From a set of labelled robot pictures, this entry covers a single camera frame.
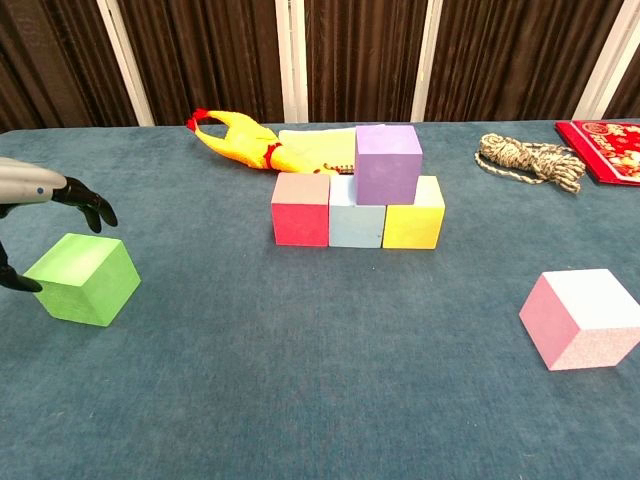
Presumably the white frame post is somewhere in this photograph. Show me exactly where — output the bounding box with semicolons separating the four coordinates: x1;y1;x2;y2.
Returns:
96;0;155;127
574;0;630;121
274;0;310;124
410;0;445;123

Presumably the green foam cube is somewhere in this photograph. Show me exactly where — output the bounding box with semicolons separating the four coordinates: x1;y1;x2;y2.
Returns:
22;231;142;329

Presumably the teal felt table cloth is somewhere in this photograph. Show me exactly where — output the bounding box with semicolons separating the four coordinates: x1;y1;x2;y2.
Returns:
0;119;640;480

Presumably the yellow rubber chicken toy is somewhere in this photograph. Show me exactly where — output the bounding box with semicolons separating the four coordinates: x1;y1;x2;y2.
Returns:
187;107;351;177

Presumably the yellow foam cube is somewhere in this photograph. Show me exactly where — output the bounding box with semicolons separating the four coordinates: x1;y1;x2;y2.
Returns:
382;174;446;250

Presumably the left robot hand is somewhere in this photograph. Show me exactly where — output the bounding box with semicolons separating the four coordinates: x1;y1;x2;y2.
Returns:
0;157;119;294

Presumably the purple foam cube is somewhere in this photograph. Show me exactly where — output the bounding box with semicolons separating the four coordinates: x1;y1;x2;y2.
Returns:
354;124;424;206

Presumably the yellow spiral notebook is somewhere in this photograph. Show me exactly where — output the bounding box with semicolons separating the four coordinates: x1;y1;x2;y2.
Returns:
277;124;386;176

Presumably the coiled beige rope bundle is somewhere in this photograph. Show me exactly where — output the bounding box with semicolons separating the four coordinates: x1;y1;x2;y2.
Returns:
473;132;587;195

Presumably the light blue foam cube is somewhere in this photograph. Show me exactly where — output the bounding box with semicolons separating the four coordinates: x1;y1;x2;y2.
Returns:
328;174;388;250

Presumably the pink foam cube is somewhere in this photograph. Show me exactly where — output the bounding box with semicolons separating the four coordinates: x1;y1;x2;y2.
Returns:
518;268;640;372

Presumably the red festive spiral calendar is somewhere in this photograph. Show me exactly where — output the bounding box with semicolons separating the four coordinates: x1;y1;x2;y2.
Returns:
554;119;640;187

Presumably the red foam cube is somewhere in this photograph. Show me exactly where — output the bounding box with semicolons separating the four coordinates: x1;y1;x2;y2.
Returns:
270;172;331;248

